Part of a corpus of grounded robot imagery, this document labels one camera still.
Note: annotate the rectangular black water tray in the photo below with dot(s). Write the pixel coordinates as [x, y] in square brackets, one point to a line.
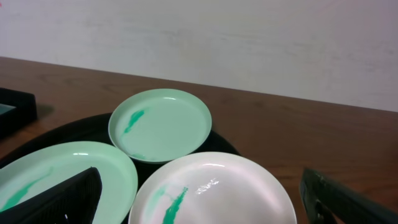
[18, 109]

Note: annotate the round black tray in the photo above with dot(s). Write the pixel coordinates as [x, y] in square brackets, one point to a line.
[95, 128]

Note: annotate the mint green plate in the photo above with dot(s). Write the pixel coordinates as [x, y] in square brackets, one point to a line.
[39, 171]
[160, 125]

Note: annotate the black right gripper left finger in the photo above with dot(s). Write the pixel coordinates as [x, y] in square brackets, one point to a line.
[74, 200]

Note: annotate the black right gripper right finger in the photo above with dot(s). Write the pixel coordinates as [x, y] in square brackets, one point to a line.
[325, 200]

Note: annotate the white plate with green stain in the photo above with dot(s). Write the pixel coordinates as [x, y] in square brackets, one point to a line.
[212, 187]

